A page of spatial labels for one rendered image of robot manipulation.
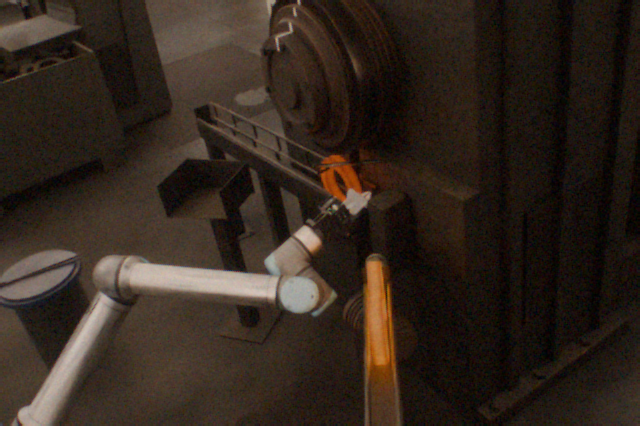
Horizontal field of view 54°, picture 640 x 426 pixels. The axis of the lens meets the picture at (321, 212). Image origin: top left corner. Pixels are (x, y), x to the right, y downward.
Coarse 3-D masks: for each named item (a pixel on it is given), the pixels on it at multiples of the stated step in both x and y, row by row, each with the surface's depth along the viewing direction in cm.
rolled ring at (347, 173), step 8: (328, 160) 193; (336, 160) 190; (344, 160) 190; (336, 168) 190; (344, 168) 188; (328, 176) 200; (344, 176) 188; (352, 176) 188; (328, 184) 201; (336, 184) 202; (352, 184) 187; (336, 192) 201; (360, 192) 189; (344, 200) 199
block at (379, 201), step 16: (384, 192) 179; (400, 192) 177; (368, 208) 178; (384, 208) 172; (400, 208) 175; (384, 224) 174; (400, 224) 177; (384, 240) 178; (400, 240) 180; (384, 256) 182; (400, 256) 183
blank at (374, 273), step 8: (368, 264) 156; (376, 264) 155; (368, 272) 153; (376, 272) 153; (368, 280) 152; (376, 280) 151; (368, 288) 151; (376, 288) 151; (384, 296) 162; (384, 304) 158
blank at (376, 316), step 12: (372, 300) 142; (372, 312) 139; (384, 312) 150; (372, 324) 138; (384, 324) 148; (372, 336) 137; (384, 336) 137; (372, 348) 138; (384, 348) 137; (384, 360) 139
